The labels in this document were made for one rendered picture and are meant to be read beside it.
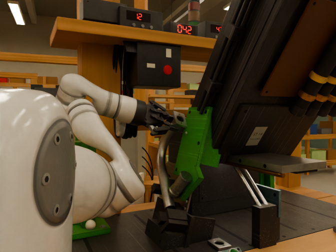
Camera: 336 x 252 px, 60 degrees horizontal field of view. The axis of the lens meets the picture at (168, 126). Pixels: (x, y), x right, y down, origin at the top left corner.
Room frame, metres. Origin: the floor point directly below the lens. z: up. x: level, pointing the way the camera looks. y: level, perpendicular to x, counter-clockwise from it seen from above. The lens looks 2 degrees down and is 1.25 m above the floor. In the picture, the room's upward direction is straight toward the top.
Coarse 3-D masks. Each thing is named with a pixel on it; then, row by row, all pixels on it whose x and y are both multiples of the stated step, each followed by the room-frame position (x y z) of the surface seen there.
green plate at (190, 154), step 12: (192, 108) 0.88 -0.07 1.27; (204, 108) 0.82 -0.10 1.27; (192, 120) 0.86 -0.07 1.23; (204, 120) 0.80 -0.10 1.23; (192, 132) 0.84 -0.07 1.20; (204, 132) 0.79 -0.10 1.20; (180, 144) 0.88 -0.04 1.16; (192, 144) 0.82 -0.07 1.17; (204, 144) 0.81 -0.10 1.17; (180, 156) 0.86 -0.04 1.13; (192, 156) 0.81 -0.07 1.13; (204, 156) 0.81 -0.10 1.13; (216, 156) 0.82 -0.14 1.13; (180, 168) 0.85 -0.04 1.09
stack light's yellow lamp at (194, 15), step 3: (189, 12) 1.25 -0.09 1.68; (192, 12) 1.24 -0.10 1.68; (195, 12) 1.24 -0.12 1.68; (198, 12) 1.25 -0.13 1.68; (189, 15) 1.25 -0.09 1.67; (192, 15) 1.24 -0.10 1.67; (195, 15) 1.24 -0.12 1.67; (198, 15) 1.25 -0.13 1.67; (189, 18) 1.25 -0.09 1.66; (192, 18) 1.24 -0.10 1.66; (195, 18) 1.24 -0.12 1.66; (198, 18) 1.25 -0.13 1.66; (189, 21) 1.25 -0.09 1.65; (198, 21) 1.25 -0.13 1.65
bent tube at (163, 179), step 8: (176, 112) 0.90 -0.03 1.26; (176, 120) 0.87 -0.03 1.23; (184, 120) 0.89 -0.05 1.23; (168, 136) 0.91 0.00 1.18; (160, 144) 0.93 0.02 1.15; (160, 152) 0.92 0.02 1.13; (160, 160) 0.91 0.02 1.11; (160, 168) 0.89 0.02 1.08; (160, 176) 0.87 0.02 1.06; (160, 184) 0.85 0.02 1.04; (168, 184) 0.84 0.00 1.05; (168, 200) 0.80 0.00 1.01
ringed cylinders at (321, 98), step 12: (324, 60) 0.70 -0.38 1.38; (312, 72) 0.73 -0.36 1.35; (324, 72) 0.71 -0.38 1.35; (312, 84) 0.73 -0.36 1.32; (324, 84) 0.75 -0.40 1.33; (300, 96) 0.76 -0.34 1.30; (312, 96) 0.75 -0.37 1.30; (324, 96) 0.77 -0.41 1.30; (288, 108) 0.80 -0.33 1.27; (300, 108) 0.77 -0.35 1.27; (312, 108) 0.79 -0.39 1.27; (324, 108) 0.81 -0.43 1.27
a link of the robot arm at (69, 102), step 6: (60, 90) 0.73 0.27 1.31; (60, 96) 0.74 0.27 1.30; (66, 96) 0.73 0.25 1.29; (72, 96) 0.73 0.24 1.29; (84, 96) 0.76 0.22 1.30; (66, 102) 0.74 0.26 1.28; (72, 102) 0.69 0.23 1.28; (78, 102) 0.69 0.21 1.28; (84, 102) 0.69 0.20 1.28; (90, 102) 0.71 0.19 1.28; (66, 108) 0.70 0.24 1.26; (72, 108) 0.68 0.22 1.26
